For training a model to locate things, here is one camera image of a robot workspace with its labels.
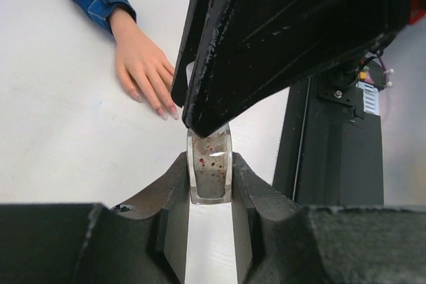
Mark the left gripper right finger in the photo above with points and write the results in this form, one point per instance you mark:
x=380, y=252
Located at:
x=279, y=241

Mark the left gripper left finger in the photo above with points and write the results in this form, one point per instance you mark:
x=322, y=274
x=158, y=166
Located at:
x=142, y=240

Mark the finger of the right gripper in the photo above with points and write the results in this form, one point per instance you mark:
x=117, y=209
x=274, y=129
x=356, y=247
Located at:
x=226, y=93
x=281, y=42

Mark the white nail polish cap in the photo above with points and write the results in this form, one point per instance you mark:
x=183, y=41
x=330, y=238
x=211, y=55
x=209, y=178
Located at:
x=189, y=70

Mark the clear nail polish bottle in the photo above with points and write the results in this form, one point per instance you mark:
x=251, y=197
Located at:
x=209, y=162

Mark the mannequin hand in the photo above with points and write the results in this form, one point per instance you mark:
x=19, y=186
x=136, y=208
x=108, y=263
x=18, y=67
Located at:
x=142, y=68

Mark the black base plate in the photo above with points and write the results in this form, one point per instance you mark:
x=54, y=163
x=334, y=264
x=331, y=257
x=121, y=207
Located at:
x=330, y=150

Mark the right white cable duct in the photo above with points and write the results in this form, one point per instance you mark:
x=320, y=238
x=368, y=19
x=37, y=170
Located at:
x=370, y=96

